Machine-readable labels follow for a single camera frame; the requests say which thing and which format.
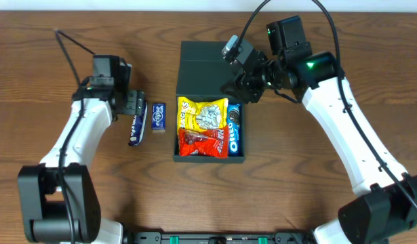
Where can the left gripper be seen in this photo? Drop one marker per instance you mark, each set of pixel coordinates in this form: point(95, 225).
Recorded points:
point(136, 102)

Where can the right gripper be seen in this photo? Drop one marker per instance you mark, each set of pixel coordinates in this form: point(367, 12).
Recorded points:
point(245, 81)

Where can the blue Oreo cookie pack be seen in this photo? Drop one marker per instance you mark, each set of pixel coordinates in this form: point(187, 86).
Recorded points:
point(233, 121)

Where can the dark green gift box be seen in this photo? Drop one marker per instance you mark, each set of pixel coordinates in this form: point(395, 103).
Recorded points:
point(201, 74)

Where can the purple Dairy Milk bar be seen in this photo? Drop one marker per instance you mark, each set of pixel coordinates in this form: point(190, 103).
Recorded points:
point(137, 128)

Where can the blue Eclipse mints tin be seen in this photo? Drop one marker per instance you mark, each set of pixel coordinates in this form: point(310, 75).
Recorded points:
point(158, 117)

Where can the yellow Hacks candy bag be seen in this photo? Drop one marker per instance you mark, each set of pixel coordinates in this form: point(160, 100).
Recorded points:
point(201, 116)

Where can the red Hacks candy bag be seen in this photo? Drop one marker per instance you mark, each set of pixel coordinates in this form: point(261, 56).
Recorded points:
point(212, 142)

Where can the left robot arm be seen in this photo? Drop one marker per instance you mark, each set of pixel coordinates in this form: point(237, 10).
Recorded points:
point(57, 197)

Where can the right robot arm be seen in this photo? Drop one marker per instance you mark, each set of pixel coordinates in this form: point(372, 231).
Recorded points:
point(385, 201)

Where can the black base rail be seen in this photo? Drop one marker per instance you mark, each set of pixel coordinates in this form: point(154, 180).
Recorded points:
point(180, 238)

